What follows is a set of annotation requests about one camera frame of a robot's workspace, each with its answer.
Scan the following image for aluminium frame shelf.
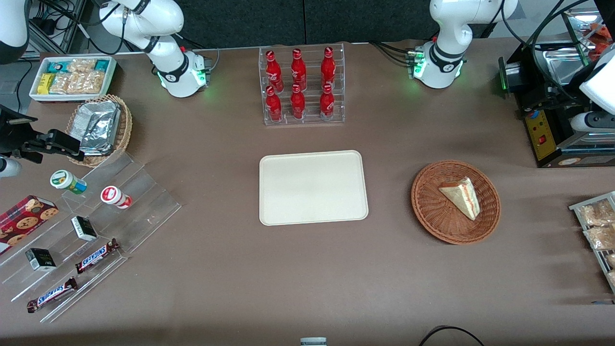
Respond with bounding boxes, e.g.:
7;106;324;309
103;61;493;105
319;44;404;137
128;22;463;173
26;0;89;57

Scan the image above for black left arm base cables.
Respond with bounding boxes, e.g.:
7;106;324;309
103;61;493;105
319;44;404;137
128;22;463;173
369;40;415;66

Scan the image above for black floor cable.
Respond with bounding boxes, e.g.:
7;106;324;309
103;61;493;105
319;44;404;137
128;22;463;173
418;325;486;346

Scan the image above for silver foil pack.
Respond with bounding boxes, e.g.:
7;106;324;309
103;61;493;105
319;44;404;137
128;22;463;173
76;100;121;126
78;120;119;156

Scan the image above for red lidded small bottle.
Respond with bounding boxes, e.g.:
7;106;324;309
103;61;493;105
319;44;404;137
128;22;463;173
100;185;133;210

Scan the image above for red cola bottle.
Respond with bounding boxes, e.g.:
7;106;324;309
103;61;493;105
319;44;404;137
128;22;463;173
319;83;335;121
290;49;308;92
289;84;306;120
320;47;337;90
265;86;283;123
265;50;284;93

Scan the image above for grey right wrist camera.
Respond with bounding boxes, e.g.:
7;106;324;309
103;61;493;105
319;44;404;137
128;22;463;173
0;157;23;179

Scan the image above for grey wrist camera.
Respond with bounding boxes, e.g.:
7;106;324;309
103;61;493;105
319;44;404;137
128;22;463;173
0;157;23;179
570;111;615;133

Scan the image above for red sausages in warmer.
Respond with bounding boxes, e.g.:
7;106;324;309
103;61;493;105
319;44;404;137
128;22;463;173
587;19;615;49

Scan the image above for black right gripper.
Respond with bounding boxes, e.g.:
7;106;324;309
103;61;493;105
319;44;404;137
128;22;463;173
0;106;85;163

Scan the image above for clear bag of crackers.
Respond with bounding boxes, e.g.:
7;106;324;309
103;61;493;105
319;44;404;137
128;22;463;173
49;73;71;95
67;58;97;74
68;71;105;95

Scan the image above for tray of packaged snacks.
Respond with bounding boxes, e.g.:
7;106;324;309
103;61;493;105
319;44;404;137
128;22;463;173
568;191;615;295

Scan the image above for green lidded small bottle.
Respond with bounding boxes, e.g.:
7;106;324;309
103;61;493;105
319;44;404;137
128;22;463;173
50;170;88;196

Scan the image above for white rectangular snack bin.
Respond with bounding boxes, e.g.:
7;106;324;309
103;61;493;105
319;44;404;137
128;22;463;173
29;56;118;103

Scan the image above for triangular sandwich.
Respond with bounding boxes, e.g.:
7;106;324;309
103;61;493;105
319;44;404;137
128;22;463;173
438;176;481;221

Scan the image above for black right arm base cable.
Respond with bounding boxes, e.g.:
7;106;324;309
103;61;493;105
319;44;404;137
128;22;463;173
175;33;221;73

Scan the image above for clear acrylic stepped display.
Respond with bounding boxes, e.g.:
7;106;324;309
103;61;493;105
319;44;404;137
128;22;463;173
0;152;183;324

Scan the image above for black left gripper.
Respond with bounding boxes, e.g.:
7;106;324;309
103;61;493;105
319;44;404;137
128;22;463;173
517;82;585;116

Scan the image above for black food warmer cabinet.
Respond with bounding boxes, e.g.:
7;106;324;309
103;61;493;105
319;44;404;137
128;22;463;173
498;7;615;169

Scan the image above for yellow snack packet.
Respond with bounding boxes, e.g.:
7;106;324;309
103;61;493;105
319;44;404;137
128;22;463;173
37;73;56;96

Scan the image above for red cookie box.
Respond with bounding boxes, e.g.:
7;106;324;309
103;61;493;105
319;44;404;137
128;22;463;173
0;194;60;256

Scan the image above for small black carton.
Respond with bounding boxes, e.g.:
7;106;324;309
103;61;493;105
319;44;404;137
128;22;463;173
71;216;98;242
25;247;57;272

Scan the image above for cream plastic tray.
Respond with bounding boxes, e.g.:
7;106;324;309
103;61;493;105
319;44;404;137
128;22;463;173
259;150;369;226

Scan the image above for clear acrylic bottle rack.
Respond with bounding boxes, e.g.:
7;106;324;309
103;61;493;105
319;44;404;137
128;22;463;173
258;43;346;126

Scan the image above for brown round wicker basket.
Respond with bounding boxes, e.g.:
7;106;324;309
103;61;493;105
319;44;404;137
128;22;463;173
411;160;502;246

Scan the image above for brown snickers bar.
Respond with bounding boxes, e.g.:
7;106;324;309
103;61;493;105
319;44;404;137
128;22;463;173
26;277;79;314
74;238;121;275

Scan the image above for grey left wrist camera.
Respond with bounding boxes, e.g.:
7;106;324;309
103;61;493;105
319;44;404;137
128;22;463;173
570;111;615;133

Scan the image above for light tan wicker basket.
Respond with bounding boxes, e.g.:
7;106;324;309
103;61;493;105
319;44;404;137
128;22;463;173
65;94;134;168

